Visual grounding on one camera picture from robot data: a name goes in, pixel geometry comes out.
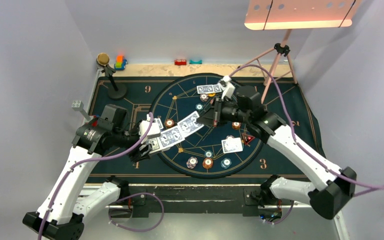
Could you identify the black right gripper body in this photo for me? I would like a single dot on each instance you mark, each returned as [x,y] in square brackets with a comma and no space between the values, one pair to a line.
[223,110]

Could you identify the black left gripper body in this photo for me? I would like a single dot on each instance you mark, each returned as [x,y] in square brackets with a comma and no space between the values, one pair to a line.
[131,137]

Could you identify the orange poker chip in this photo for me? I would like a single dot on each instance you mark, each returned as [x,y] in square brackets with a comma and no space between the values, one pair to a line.
[169,123]
[236,125]

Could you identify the teal poker chip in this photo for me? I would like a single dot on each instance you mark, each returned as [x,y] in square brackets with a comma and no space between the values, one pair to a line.
[199,107]
[208,154]

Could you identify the blue playing card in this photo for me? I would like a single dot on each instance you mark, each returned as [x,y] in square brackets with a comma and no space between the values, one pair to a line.
[159,123]
[189,124]
[232,145]
[208,89]

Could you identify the black red all-in triangle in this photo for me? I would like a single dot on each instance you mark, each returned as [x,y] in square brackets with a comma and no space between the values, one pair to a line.
[247,139]

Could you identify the blue playing card deck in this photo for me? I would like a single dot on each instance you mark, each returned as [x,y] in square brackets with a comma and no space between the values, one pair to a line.
[166,140]

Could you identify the teal chip stack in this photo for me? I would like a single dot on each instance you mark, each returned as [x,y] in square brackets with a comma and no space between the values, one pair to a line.
[225,163]

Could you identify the orange chip stack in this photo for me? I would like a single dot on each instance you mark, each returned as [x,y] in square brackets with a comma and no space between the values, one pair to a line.
[207,163]

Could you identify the pink white chip stack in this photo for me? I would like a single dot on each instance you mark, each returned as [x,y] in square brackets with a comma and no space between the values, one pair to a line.
[191,162]

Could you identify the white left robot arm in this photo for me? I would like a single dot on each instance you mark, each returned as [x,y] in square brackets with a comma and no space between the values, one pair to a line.
[72,179]

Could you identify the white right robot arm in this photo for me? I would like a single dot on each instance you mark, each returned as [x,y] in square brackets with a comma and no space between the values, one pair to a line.
[329,188]

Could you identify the colourful lego toy car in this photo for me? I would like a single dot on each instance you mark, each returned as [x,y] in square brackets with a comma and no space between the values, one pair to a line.
[94,121]

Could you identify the round blue poker mat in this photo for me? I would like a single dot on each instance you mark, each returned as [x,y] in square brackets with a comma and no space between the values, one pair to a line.
[176,98]

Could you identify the round brown knob stand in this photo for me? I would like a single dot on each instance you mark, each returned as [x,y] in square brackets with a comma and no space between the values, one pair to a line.
[118,90]

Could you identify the rectangular dark green poker mat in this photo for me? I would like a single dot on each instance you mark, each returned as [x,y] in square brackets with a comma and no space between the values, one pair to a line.
[286,99]

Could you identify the teal toy block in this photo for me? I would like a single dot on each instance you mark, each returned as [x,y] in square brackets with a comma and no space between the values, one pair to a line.
[195,61]

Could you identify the grey lego brick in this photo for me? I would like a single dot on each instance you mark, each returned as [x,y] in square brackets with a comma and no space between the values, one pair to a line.
[78,106]

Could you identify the red toy block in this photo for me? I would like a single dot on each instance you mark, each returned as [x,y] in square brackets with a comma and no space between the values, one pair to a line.
[180,62]

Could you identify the orange green blue toy blocks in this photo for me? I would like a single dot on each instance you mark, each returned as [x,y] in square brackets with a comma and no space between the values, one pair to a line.
[120,63]

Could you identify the pink music stand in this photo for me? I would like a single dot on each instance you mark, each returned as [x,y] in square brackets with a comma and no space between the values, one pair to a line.
[288,15]

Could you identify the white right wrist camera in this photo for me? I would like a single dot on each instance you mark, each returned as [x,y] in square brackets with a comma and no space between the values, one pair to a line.
[227,87]

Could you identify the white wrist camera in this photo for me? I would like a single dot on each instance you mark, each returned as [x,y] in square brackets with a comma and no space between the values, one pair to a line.
[227,87]
[150,130]

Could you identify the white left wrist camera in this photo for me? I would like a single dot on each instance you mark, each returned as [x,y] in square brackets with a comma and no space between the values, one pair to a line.
[150,130]

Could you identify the aluminium frame rail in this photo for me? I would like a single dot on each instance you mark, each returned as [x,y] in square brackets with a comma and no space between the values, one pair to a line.
[245,199]

